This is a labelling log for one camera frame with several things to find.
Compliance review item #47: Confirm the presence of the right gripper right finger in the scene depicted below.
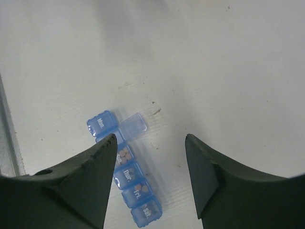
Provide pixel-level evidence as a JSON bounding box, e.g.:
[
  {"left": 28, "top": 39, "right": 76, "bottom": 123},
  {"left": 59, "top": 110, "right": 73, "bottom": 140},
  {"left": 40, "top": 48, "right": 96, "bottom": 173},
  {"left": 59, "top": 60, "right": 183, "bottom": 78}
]
[{"left": 185, "top": 134, "right": 305, "bottom": 229}]

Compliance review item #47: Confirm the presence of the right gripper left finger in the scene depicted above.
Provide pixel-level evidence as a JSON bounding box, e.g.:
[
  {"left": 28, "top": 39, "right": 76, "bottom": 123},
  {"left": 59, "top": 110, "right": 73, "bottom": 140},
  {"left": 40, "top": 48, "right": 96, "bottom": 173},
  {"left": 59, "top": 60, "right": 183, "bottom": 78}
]
[{"left": 0, "top": 134, "right": 118, "bottom": 229}]

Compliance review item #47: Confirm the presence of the blue weekly pill organizer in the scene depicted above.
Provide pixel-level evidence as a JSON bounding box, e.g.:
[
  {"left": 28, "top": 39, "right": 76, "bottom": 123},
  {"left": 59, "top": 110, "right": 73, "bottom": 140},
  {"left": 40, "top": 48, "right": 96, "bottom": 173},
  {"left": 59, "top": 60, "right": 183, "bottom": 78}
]
[{"left": 87, "top": 110, "right": 163, "bottom": 228}]

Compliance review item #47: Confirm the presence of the aluminium mounting rail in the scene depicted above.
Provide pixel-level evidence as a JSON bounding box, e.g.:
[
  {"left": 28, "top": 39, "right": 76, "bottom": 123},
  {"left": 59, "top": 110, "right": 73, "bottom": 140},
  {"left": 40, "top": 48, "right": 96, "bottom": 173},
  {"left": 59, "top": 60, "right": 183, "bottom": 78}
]
[{"left": 0, "top": 82, "right": 26, "bottom": 177}]

